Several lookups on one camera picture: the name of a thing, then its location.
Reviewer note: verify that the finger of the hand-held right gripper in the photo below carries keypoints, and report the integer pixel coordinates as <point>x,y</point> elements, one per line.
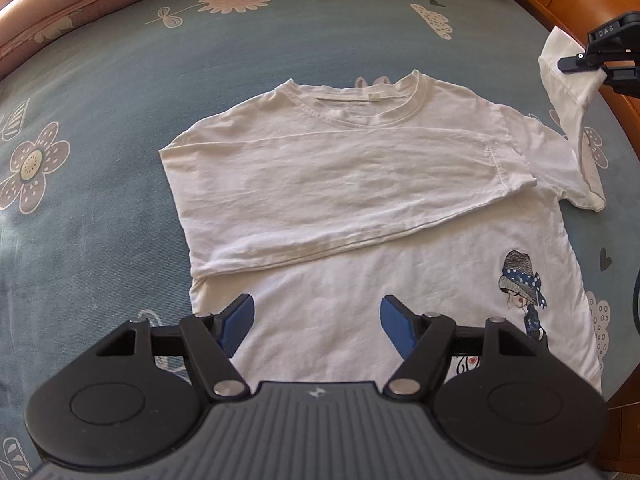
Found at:
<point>575,62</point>
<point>625,77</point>

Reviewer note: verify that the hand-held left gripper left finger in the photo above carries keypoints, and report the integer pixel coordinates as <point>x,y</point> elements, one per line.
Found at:
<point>239,322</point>

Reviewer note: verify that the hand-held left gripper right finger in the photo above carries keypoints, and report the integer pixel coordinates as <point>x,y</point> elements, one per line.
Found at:
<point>397,327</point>

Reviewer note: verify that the white long-sleeve shirt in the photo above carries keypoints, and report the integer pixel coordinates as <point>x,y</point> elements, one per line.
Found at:
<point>350,185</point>

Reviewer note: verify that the blue floral bed sheet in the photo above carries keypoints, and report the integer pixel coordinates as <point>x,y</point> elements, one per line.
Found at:
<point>125,210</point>

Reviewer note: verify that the pink floral quilt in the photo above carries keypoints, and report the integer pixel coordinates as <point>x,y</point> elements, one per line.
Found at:
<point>75,15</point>

